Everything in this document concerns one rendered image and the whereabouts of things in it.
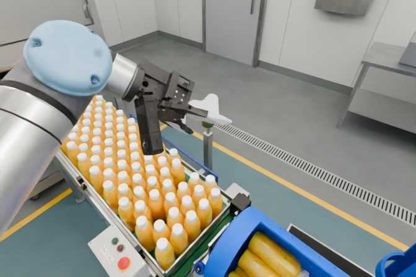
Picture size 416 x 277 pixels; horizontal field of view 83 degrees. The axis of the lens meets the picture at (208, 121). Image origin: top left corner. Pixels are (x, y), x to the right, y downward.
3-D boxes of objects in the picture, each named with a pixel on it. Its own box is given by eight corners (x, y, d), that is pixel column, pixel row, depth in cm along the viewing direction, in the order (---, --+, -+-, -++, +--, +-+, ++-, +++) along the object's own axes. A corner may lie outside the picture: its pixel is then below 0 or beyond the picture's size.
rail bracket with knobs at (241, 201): (238, 226, 106) (240, 214, 100) (225, 216, 110) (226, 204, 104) (251, 211, 112) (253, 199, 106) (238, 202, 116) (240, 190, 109)
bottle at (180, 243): (176, 263, 94) (171, 243, 83) (170, 247, 99) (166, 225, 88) (192, 255, 97) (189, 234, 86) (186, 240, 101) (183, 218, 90)
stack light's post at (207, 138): (208, 236, 192) (208, 136, 123) (204, 233, 194) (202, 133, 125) (211, 232, 194) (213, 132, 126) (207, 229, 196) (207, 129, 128)
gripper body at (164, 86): (199, 83, 49) (145, 53, 44) (188, 120, 46) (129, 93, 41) (181, 93, 56) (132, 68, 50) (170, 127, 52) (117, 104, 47)
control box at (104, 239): (125, 300, 77) (118, 289, 70) (95, 255, 87) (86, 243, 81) (151, 274, 83) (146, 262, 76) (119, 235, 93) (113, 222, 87)
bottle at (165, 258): (164, 253, 97) (159, 232, 86) (179, 259, 95) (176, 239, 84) (155, 270, 92) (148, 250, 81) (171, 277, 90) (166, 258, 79)
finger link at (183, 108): (208, 107, 44) (163, 98, 45) (207, 114, 44) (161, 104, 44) (208, 117, 49) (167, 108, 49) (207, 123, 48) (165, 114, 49)
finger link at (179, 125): (197, 116, 61) (184, 98, 54) (192, 137, 59) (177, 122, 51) (187, 115, 63) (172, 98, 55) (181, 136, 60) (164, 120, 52)
